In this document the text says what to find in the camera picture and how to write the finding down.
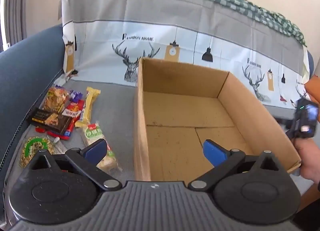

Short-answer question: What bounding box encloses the person's right hand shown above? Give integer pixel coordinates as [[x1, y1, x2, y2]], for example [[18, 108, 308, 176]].
[[293, 138, 319, 184]]

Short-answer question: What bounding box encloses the dark brown cracker packet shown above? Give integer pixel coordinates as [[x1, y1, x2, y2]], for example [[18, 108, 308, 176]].
[[28, 108, 72, 134]]

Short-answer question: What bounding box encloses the round green seed snack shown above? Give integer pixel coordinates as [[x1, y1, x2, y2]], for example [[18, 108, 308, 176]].
[[20, 136, 55, 168]]

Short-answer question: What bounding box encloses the clear bag of cookies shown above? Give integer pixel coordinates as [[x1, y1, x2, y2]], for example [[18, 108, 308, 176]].
[[42, 86, 70, 113]]

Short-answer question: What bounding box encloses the open cardboard box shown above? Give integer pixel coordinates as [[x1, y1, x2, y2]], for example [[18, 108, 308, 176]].
[[134, 58, 301, 183]]

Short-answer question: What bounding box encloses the orange cushion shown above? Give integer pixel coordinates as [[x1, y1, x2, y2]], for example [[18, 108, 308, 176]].
[[304, 75, 320, 103]]

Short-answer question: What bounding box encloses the white green sachima pack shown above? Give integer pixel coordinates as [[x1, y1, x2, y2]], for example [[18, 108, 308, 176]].
[[79, 122, 119, 173]]

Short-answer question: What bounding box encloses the grey deer print cover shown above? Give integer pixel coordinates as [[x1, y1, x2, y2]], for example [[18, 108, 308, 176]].
[[61, 0, 309, 109]]

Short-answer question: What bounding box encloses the yellow snack bar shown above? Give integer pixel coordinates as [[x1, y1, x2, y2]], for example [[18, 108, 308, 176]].
[[75, 87, 101, 128]]

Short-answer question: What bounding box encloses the purple candy wrapper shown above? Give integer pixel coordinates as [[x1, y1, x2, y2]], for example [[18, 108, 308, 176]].
[[69, 90, 83, 103]]

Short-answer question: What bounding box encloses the grey curtain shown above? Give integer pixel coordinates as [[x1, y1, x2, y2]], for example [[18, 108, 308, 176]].
[[1, 0, 27, 51]]

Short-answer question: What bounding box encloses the red chip packet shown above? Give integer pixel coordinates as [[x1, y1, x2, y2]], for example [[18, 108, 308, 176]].
[[30, 100, 84, 141]]

